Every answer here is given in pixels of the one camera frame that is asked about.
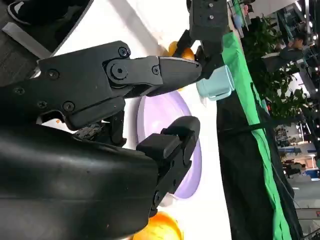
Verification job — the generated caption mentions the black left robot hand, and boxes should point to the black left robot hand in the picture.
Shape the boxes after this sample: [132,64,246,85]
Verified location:
[172,29,224,80]

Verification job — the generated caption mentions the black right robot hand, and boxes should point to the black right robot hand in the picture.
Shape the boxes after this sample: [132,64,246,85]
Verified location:
[0,40,203,240]

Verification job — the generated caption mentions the green cloth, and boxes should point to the green cloth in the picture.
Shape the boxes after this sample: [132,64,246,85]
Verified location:
[221,32,293,240]

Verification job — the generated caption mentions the pale green mug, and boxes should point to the pale green mug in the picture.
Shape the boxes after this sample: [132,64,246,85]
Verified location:
[196,64,236,102]

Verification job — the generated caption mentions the green leafy plant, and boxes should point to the green leafy plant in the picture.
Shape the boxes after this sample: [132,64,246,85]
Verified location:
[242,14,312,120]

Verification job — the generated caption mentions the lilac plate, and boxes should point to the lilac plate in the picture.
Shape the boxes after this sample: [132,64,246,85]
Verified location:
[136,90,203,200]

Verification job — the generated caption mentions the person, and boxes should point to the person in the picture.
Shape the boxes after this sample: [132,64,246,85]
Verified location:
[279,31,317,66]

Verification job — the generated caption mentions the black table skirt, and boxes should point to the black table skirt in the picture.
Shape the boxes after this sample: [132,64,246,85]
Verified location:
[216,87,305,240]

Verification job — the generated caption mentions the grey metal bar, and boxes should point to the grey metal bar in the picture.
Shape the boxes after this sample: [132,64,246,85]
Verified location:
[1,21,52,59]

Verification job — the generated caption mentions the black robot body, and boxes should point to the black robot body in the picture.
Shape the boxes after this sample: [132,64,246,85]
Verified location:
[0,0,95,87]

